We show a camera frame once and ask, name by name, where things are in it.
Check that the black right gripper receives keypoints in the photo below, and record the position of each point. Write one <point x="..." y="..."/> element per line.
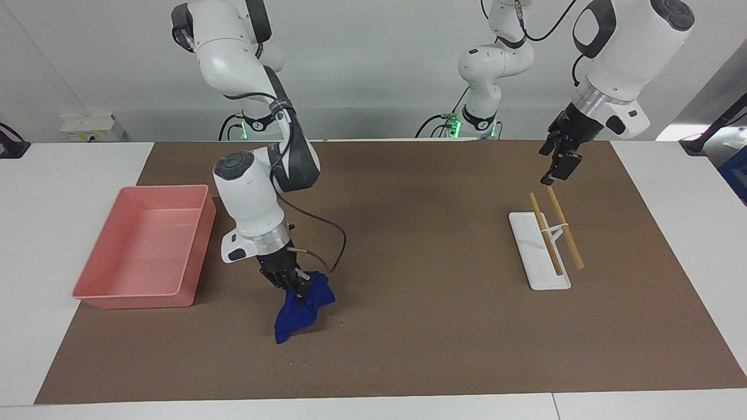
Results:
<point x="280" y="268"/>

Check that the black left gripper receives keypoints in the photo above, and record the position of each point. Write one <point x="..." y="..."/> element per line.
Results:
<point x="575" y="131"/>

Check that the blue towel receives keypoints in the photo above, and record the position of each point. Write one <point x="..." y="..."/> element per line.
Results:
<point x="303" y="312"/>

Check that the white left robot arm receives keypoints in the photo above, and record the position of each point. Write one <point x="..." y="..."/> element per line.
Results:
<point x="624" y="52"/>

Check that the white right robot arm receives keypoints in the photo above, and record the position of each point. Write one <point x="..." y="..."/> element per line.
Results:
<point x="251" y="192"/>

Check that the wooden rod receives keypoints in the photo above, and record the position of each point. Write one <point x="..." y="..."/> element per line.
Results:
<point x="569" y="236"/>
<point x="540" y="219"/>

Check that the white rack base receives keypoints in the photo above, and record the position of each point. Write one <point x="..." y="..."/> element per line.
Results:
<point x="540" y="262"/>

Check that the brown table mat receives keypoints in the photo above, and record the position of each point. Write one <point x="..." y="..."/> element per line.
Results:
<point x="408" y="326"/>

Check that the black stand with pole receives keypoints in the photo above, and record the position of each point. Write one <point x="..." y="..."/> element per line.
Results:
<point x="709" y="131"/>

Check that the pink plastic bin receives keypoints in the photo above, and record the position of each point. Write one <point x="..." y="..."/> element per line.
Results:
<point x="146" y="251"/>

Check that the blue box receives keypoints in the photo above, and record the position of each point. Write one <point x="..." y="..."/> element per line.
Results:
<point x="736" y="175"/>

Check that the white wall power socket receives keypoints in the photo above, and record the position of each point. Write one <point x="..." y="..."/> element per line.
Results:
<point x="87" y="128"/>

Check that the black clamp mount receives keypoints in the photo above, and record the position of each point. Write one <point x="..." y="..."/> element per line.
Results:
<point x="11" y="146"/>

